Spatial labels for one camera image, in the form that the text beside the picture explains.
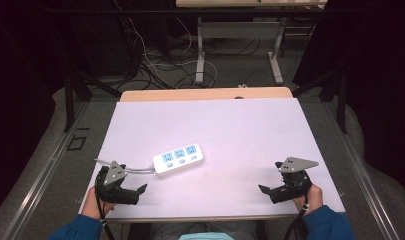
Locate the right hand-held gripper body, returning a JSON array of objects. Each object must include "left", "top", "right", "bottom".
[{"left": 274, "top": 156, "right": 320, "bottom": 202}]

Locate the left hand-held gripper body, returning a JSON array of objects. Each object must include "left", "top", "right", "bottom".
[{"left": 94, "top": 160, "right": 140, "bottom": 205}]

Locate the person's right hand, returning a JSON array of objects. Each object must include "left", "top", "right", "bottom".
[{"left": 292, "top": 183, "right": 324, "bottom": 214}]

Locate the person's left hand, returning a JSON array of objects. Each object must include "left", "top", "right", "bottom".
[{"left": 81, "top": 185, "right": 117, "bottom": 221}]

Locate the white power strip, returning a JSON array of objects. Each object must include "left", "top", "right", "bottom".
[{"left": 152, "top": 143, "right": 205, "bottom": 177}]

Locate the white table cover sheet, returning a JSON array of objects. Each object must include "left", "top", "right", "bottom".
[{"left": 78, "top": 97, "right": 346, "bottom": 222}]

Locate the light blue face mask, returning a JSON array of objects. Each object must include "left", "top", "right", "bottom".
[{"left": 177, "top": 232, "right": 237, "bottom": 240}]

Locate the black metal stand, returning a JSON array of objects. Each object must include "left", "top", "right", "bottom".
[
  {"left": 61, "top": 63, "right": 123, "bottom": 134},
  {"left": 291, "top": 64, "right": 350, "bottom": 135}
]

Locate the wooden table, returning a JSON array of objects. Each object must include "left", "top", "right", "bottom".
[{"left": 119, "top": 86, "right": 295, "bottom": 103}]

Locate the desk with grey metal legs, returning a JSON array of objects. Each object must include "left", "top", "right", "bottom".
[{"left": 175, "top": 0, "right": 328, "bottom": 86}]

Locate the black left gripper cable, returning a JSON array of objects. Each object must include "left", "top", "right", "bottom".
[{"left": 94, "top": 165, "right": 117, "bottom": 240}]

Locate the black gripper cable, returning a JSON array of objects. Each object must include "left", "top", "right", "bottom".
[
  {"left": 282, "top": 195, "right": 310, "bottom": 240},
  {"left": 94, "top": 165, "right": 117, "bottom": 240}
]

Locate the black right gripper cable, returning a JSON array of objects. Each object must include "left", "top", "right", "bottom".
[{"left": 282, "top": 195, "right": 310, "bottom": 240}]

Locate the metal floor rail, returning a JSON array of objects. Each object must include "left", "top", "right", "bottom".
[
  {"left": 0, "top": 101, "right": 91, "bottom": 240},
  {"left": 321, "top": 101, "right": 403, "bottom": 240}
]

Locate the tangle of floor cables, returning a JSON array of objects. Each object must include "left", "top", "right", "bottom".
[{"left": 113, "top": 0, "right": 224, "bottom": 91}]

